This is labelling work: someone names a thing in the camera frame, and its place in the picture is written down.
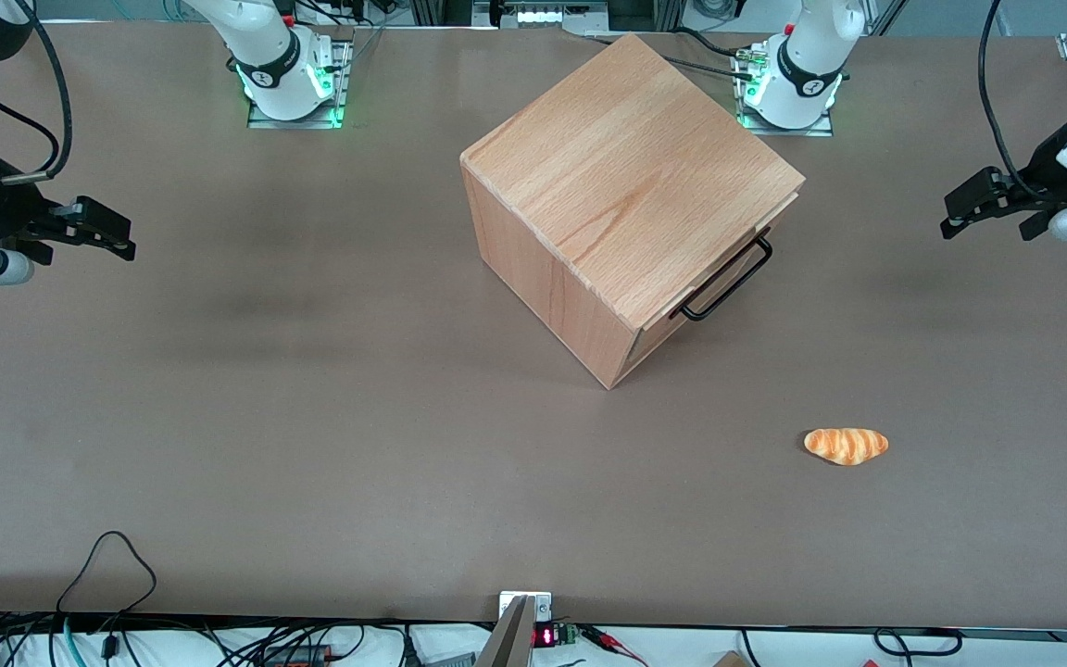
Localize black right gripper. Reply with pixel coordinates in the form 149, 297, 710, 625
0, 153, 137, 268

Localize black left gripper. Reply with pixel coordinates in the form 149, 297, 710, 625
940, 130, 1067, 241

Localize black metal drawer handle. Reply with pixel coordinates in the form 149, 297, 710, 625
679, 236, 773, 322

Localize wooden drawer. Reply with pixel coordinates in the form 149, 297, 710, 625
621, 190, 805, 386

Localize light wooden drawer cabinet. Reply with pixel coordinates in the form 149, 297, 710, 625
459, 32, 808, 391

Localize toy bread roll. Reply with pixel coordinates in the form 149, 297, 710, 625
804, 427, 890, 466

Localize orange black device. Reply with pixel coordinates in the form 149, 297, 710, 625
260, 647, 335, 667

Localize red black clip leads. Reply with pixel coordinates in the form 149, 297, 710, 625
578, 624, 650, 667

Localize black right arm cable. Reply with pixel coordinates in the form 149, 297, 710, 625
0, 0, 74, 183

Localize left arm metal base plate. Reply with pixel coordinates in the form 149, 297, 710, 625
733, 46, 835, 138

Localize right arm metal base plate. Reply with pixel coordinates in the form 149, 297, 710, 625
246, 37, 355, 131

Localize black looped thin cable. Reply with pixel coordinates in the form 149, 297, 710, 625
56, 530, 158, 619

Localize black base power cable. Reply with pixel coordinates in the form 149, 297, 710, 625
580, 32, 761, 82

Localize black coiled cable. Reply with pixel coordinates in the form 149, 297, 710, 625
873, 627, 964, 658

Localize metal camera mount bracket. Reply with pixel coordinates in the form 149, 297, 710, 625
478, 591, 554, 667

